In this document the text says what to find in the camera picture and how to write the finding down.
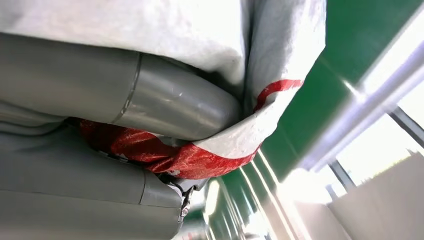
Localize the green conveyor belt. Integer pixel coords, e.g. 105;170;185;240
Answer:
183;0;424;240

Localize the white panel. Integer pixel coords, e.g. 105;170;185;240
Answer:
327;152;424;240
293;198;352;240

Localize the dark window frame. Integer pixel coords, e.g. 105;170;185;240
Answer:
326;105;424;201

